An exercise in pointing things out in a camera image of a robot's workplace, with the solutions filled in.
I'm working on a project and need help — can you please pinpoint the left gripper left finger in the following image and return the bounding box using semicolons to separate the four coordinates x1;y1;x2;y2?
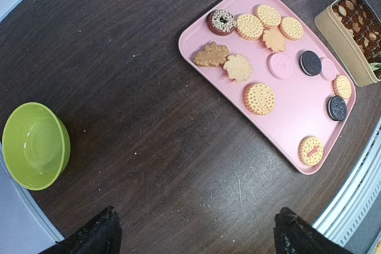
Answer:
44;206;122;253

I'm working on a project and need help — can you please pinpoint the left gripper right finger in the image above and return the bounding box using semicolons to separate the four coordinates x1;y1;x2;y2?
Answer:
273;207;351;254

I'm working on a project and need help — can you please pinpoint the green sandwich cookie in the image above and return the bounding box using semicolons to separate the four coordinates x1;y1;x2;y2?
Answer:
369;62;381;72

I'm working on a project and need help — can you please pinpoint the biscuit with pink stick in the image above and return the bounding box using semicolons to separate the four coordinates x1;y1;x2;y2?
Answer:
298;136;324;166

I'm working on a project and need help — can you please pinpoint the green plastic bowl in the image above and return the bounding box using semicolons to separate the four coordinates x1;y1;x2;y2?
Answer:
2;102;71;191

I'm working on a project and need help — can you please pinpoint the black sandwich cookie lower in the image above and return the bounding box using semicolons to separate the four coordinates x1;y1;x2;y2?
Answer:
327;96;347;121

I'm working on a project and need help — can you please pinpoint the black sandwich cookie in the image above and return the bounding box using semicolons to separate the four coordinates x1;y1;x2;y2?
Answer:
327;96;347;121
299;51;322;77

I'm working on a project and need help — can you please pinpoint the beige round biscuit left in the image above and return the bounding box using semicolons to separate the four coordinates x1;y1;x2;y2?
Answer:
243;83;276;115

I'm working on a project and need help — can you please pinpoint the beige round biscuit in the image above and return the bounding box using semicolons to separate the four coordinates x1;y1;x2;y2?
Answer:
254;4;282;29
236;14;264;40
243;83;276;115
280;17;304;41

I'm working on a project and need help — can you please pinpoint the beige round biscuit corner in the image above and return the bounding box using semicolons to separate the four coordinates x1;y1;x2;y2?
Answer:
332;75;352;99

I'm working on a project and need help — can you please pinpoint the pink sandwich cookie upper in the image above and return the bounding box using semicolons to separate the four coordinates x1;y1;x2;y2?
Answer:
268;54;293;80

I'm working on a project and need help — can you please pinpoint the pink sandwich cookie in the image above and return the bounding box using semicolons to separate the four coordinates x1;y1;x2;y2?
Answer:
268;54;293;80
320;58;337;81

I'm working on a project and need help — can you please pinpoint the pink sandwich cookie lower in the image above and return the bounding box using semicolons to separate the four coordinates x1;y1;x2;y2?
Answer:
320;58;337;81

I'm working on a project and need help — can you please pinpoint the black sandwich cookie upper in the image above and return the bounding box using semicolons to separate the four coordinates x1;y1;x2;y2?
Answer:
299;51;322;77

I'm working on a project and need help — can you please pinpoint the beige flower cookie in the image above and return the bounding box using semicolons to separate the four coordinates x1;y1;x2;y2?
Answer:
223;54;254;83

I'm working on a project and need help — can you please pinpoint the pink plastic tray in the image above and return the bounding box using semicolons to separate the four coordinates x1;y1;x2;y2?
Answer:
179;16;346;175

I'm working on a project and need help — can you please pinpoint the brown tree cookie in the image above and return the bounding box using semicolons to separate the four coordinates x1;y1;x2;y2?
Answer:
194;42;230;67

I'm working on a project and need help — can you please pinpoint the beige leaf cookie under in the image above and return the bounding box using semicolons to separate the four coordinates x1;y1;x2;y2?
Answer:
262;27;286;53

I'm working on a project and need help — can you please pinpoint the beige round biscuit top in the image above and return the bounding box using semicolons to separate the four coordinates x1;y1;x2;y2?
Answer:
236;14;264;40

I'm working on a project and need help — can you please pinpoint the gold cookie tin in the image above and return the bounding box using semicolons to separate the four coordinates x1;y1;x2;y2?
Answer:
314;0;380;87

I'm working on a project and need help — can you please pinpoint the chocolate sprinkle donut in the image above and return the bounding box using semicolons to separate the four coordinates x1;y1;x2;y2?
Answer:
207;10;237;36

